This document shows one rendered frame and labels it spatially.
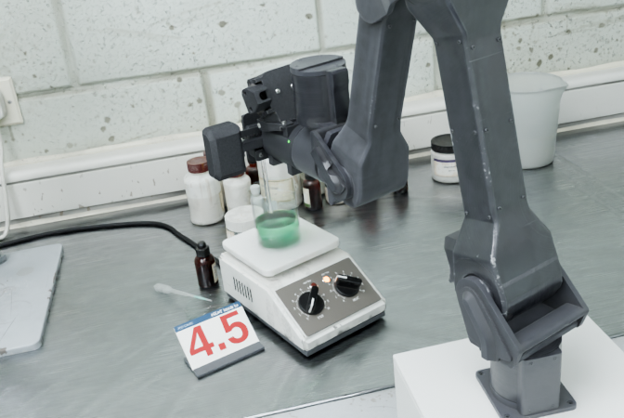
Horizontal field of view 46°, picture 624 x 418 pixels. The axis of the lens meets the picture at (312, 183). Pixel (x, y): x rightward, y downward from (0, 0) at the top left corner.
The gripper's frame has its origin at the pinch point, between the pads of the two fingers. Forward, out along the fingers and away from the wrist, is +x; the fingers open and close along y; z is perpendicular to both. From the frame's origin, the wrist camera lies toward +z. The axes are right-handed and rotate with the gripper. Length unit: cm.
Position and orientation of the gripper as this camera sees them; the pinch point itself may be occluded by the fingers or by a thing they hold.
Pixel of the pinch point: (257, 124)
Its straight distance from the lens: 90.0
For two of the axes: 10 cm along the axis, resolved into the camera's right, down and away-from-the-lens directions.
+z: -1.0, -9.1, -4.0
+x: -5.5, -2.8, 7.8
